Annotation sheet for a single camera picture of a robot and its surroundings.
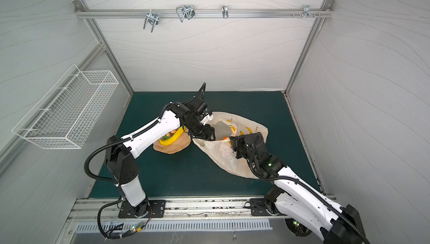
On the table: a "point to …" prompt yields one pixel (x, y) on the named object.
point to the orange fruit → (225, 138)
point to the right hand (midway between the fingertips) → (231, 130)
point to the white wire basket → (65, 117)
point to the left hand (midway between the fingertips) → (211, 135)
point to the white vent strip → (131, 226)
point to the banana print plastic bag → (226, 125)
